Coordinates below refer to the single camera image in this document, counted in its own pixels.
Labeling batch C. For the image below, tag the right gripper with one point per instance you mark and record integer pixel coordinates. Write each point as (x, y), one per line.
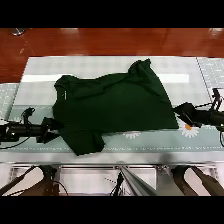
(196, 116)

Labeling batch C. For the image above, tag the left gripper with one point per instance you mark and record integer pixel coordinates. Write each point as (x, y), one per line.
(42, 130)

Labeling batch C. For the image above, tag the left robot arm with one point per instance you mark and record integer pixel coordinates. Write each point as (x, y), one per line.
(18, 130)

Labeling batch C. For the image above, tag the dark green T-shirt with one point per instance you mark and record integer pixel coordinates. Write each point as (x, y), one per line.
(120, 103)

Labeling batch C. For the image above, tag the silver frame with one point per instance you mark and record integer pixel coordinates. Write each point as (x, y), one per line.
(93, 181)

